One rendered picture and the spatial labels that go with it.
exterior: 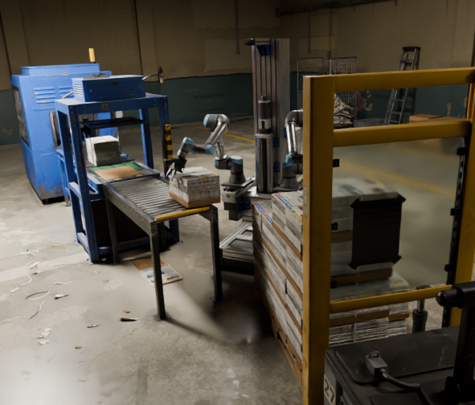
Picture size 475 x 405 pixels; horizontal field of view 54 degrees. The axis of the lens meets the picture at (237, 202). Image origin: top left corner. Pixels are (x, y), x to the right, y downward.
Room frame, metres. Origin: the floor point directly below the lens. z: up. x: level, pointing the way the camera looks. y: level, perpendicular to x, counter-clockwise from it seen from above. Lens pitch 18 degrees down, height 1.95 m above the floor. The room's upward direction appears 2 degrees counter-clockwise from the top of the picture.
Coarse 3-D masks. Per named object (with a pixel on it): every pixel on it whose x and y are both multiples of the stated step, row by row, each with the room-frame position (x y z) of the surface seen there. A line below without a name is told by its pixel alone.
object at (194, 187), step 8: (184, 176) 3.55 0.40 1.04; (192, 176) 3.54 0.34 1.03; (200, 176) 3.53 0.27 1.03; (208, 176) 3.53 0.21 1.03; (216, 176) 3.56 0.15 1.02; (184, 184) 3.47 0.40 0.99; (192, 184) 3.46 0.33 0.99; (200, 184) 3.49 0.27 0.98; (208, 184) 3.52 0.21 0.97; (216, 184) 3.56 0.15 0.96; (184, 192) 3.49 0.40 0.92; (192, 192) 3.45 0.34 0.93; (200, 192) 3.48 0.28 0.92; (208, 192) 3.51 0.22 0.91; (216, 192) 3.55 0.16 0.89; (184, 200) 3.49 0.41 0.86; (192, 200) 3.45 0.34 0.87; (200, 200) 3.49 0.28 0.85
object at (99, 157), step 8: (104, 136) 5.49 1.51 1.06; (88, 144) 5.24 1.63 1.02; (96, 144) 5.08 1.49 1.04; (104, 144) 5.12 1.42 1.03; (112, 144) 5.16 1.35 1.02; (88, 152) 5.32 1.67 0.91; (96, 152) 5.07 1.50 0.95; (104, 152) 5.12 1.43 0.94; (112, 152) 5.16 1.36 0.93; (120, 152) 5.20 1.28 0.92; (88, 160) 5.36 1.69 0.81; (96, 160) 5.07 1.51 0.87; (104, 160) 5.11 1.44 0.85; (112, 160) 5.15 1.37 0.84; (120, 160) 5.19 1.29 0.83
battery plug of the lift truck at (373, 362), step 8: (376, 352) 1.49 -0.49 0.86; (368, 360) 1.48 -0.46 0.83; (376, 360) 1.47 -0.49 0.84; (368, 368) 1.47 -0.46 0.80; (376, 368) 1.43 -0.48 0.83; (384, 368) 1.43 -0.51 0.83; (376, 376) 1.43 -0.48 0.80; (384, 376) 1.39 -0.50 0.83; (400, 384) 1.35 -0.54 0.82; (408, 384) 1.35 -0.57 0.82; (416, 384) 1.39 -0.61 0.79
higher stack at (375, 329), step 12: (336, 300) 2.07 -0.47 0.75; (348, 312) 2.08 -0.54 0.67; (360, 312) 2.10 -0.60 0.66; (348, 324) 2.09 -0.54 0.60; (360, 324) 2.10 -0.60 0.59; (372, 324) 2.11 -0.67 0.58; (384, 324) 2.12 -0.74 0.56; (336, 336) 2.07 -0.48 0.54; (348, 336) 2.09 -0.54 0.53; (360, 336) 2.10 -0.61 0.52; (372, 336) 2.11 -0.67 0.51; (384, 336) 2.12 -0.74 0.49
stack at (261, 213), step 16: (256, 208) 3.30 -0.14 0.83; (256, 224) 3.33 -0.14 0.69; (256, 240) 3.34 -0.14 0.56; (272, 240) 2.92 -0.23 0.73; (288, 256) 2.58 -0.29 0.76; (256, 272) 3.40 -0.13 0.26; (272, 272) 2.90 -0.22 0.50; (288, 272) 2.58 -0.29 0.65; (256, 288) 3.38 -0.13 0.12; (272, 288) 2.92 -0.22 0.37; (288, 288) 2.60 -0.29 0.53; (272, 304) 2.93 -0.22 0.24; (288, 304) 2.57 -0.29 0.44; (272, 320) 2.93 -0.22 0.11; (288, 320) 2.60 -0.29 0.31; (288, 336) 2.60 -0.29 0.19
